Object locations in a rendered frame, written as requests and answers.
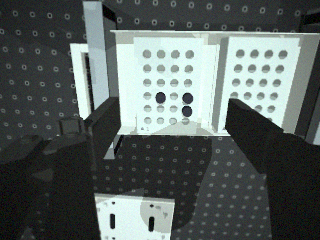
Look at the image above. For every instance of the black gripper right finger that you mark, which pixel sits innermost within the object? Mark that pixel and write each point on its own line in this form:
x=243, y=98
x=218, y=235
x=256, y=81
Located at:
x=292, y=166

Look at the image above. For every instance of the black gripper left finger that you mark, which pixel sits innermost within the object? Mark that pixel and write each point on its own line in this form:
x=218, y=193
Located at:
x=28, y=166

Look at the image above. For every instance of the white block with round holes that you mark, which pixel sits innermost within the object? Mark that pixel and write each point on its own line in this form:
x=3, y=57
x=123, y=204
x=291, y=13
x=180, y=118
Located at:
x=267, y=63
x=173, y=65

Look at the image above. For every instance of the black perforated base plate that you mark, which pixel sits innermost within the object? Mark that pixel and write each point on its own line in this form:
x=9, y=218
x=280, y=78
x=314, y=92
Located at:
x=218, y=193

